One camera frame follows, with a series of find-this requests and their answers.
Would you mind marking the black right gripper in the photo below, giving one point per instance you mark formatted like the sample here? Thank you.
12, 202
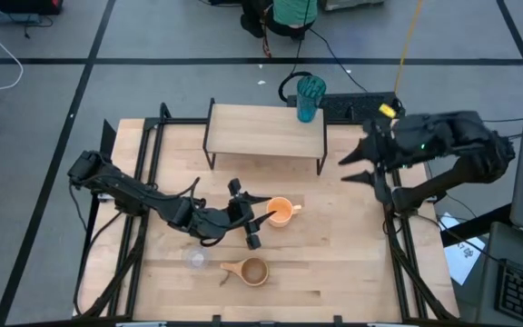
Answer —
388, 145

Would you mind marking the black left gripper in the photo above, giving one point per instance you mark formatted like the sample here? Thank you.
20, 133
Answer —
216, 223

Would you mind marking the person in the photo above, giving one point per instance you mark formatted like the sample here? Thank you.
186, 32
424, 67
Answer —
293, 11

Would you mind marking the black vented computer case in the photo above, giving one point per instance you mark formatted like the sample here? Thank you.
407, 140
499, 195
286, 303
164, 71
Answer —
348, 106

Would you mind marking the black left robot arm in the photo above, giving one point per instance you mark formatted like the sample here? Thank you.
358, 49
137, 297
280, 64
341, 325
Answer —
125, 188

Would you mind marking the teal faceted plastic tumbler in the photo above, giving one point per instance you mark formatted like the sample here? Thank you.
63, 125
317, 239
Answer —
310, 97

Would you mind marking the black frame bracket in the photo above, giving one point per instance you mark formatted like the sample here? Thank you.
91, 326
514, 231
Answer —
216, 320
338, 320

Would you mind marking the wooden shelf with black legs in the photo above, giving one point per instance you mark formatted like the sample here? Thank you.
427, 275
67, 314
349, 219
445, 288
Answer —
261, 131

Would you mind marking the yellow tag on gripper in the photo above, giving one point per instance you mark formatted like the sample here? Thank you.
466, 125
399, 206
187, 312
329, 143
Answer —
387, 110

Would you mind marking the clear plastic cup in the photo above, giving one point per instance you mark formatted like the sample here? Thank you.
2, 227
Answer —
196, 259

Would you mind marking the white paper sheet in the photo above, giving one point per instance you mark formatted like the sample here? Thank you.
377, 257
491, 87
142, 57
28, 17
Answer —
463, 259

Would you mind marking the black metal table frame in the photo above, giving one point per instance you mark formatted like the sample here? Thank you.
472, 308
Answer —
175, 121

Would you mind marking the black and red box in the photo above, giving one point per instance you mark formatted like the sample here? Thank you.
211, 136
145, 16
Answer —
25, 5

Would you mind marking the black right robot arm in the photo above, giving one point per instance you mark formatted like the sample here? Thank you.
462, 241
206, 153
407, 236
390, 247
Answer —
470, 136

